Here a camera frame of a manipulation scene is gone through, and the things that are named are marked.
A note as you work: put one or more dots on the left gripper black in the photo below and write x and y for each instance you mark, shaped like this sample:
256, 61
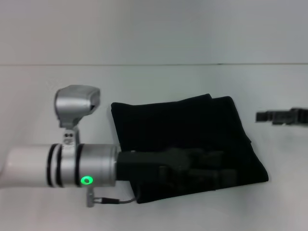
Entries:
149, 161

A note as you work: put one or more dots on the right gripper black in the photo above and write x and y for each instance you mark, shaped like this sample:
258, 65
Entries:
299, 115

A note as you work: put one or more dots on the black shirt with white print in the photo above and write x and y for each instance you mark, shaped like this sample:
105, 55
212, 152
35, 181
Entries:
192, 127

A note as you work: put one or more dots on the left camera silver mount bracket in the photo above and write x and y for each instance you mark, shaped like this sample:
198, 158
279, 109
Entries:
69, 138

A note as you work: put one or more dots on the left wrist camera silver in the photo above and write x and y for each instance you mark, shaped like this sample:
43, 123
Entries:
74, 103

